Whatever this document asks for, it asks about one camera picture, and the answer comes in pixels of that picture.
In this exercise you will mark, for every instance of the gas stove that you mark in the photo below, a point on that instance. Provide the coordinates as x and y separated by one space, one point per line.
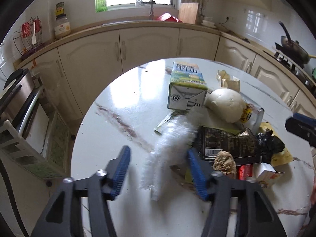
293 66

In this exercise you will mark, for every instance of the brown ginger root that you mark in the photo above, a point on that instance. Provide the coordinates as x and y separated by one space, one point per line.
225 163

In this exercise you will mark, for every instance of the green snack packet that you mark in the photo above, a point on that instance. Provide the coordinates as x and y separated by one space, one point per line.
162 125

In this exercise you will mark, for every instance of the black snack wrapper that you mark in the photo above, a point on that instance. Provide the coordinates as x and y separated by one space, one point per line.
243 147

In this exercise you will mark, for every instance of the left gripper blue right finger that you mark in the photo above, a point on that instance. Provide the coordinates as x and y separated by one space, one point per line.
201 175

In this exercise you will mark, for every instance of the wire utensil rack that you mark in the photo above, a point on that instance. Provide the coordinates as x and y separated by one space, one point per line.
29 39

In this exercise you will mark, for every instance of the red snack packet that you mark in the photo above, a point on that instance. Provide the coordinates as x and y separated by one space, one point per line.
245 172

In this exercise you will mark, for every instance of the glass jar yellow label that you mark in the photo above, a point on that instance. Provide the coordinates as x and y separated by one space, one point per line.
62 25

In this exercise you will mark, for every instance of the black plastic bag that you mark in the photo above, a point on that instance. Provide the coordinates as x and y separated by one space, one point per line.
268 144

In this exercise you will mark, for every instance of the white fluffy bottle brush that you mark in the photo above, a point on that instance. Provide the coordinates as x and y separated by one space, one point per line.
170 149

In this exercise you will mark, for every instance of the silver yellow snack pouch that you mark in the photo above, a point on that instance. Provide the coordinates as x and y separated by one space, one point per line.
251 118

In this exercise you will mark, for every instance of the white round plastic bag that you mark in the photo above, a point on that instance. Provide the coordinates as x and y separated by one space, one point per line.
226 104

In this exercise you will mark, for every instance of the green dish soap bottle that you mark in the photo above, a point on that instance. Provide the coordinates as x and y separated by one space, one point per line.
101 6

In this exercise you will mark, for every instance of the stack of white dishes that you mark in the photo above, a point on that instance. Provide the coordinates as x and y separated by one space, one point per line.
208 22

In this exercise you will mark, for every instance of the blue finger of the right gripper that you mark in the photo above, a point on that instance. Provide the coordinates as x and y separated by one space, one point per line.
303 127

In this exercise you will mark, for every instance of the black frying pan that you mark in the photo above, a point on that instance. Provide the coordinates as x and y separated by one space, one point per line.
293 47

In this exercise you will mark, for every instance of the red basin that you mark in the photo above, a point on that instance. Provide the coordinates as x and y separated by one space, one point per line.
166 17

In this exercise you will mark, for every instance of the yellow plastic bag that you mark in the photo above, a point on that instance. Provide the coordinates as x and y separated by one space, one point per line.
282 158

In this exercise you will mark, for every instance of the green white milk carton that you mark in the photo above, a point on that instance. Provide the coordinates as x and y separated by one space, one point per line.
187 87

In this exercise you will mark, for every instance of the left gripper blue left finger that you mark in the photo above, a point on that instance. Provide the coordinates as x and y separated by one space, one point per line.
116 172

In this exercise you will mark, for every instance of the cream base cabinets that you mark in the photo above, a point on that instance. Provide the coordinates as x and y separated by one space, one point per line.
78 67

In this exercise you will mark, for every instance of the white rolling storage cart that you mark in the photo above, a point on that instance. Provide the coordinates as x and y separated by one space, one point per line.
39 141

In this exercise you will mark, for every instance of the chrome kitchen faucet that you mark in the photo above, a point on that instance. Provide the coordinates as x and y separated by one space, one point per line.
148 2

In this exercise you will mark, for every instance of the wooden cutting board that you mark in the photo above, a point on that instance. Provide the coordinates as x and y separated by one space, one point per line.
188 13

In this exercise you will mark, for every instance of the small white orange box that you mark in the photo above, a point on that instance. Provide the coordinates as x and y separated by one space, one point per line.
266 175

